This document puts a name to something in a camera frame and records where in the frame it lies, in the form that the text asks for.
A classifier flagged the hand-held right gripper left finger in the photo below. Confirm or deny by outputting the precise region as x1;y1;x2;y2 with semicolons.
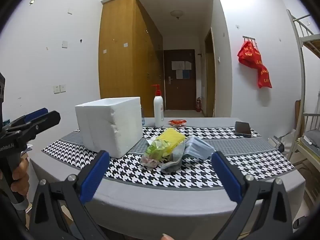
29;150;112;240

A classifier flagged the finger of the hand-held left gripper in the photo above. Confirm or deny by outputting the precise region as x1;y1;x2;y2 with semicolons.
0;110;61;144
4;107;49;130

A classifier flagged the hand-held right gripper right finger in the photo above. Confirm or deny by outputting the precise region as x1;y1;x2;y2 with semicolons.
211;150;294;240

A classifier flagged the blue face mask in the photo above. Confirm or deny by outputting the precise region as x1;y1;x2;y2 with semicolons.
184;136;216;160

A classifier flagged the white foam box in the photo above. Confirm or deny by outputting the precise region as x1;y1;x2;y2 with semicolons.
75;96;143;158

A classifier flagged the grey sock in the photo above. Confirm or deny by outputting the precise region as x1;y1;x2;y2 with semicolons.
160;140;190;174

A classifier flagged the clear plastic bag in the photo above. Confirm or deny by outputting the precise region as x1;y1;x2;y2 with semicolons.
141;137;173;168

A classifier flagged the yellow foam net sleeve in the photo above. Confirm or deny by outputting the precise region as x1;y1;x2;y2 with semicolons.
156;127;186;155

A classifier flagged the person's left hand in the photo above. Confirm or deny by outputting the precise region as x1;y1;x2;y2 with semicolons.
11;159;30;198

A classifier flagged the grey houndstooth tablecloth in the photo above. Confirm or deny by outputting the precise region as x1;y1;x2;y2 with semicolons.
29;117;307;240

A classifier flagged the dark grey pouch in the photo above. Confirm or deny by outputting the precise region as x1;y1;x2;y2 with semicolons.
234;121;252;138

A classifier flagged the red snack packet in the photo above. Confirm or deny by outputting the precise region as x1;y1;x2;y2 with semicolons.
168;119;188;127

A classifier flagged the white plastic bag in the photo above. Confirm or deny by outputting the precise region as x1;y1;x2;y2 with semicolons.
275;129;297;143

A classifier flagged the white lotion pump bottle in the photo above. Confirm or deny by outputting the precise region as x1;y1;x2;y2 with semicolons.
151;84;165;128

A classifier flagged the wooden wardrobe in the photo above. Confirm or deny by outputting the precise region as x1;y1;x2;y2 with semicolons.
99;0;164;118

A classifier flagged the grey bedding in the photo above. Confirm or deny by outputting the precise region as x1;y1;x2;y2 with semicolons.
300;129;320;153

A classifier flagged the dark brown entrance door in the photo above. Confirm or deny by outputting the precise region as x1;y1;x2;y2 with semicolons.
164;49;196;111

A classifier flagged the wooden side door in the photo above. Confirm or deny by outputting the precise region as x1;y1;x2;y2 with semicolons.
204;27;216;117

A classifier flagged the red printed shopping bag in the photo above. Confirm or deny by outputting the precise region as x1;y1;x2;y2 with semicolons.
237;40;262;69
255;64;272;89

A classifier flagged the metal bunk bed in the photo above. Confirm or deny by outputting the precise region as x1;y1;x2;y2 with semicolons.
286;9;320;170

